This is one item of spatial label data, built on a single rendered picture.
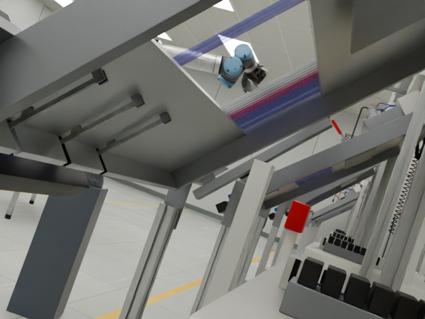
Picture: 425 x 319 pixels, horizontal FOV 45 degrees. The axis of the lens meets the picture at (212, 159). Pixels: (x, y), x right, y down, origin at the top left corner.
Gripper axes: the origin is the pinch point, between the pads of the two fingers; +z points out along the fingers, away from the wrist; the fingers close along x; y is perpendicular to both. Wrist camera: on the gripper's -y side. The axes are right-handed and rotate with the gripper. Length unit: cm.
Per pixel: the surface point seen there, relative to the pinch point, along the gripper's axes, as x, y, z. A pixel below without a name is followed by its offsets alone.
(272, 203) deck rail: -41, 41, 21
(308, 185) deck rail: -23, 49, 20
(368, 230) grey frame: -22, 84, 26
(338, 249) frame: -41, 83, -29
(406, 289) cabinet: -38, 109, -41
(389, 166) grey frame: 8, 74, 23
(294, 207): -34, 45, 53
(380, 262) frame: -34, 97, -12
